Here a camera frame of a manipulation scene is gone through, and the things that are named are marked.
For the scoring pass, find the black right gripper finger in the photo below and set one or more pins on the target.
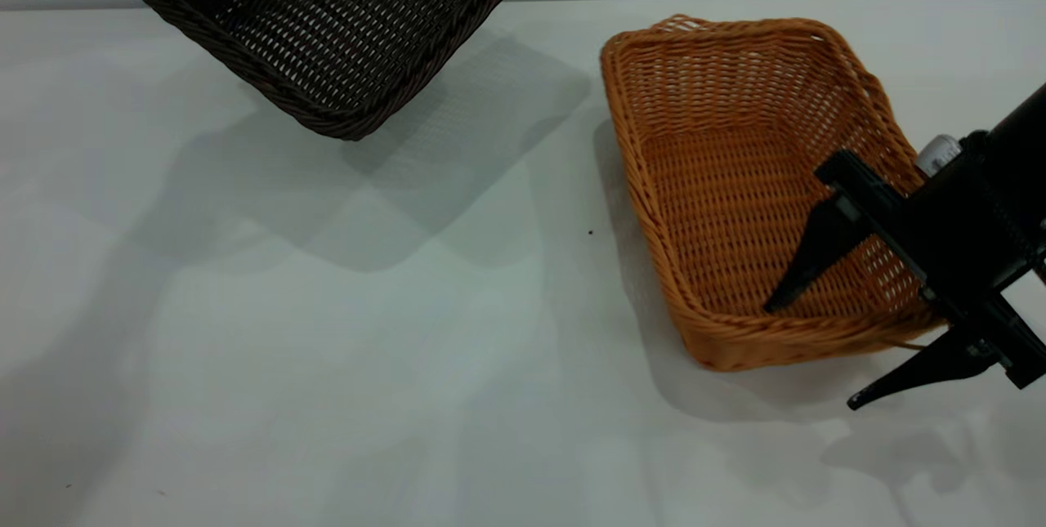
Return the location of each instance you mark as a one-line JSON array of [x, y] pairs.
[[940, 363], [817, 253]]

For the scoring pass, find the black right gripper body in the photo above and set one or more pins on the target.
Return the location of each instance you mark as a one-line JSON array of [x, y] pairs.
[[964, 225]]

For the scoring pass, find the orange woven plastic basket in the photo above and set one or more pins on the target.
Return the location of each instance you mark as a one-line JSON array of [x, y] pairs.
[[719, 184]]

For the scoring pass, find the black woven plastic basket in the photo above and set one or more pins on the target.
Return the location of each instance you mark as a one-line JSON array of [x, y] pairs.
[[327, 20]]

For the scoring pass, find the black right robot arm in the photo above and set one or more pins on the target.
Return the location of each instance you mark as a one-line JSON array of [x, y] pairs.
[[1025, 143]]

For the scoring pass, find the small silver cylinder knob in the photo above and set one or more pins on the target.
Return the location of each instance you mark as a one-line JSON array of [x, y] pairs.
[[937, 154]]

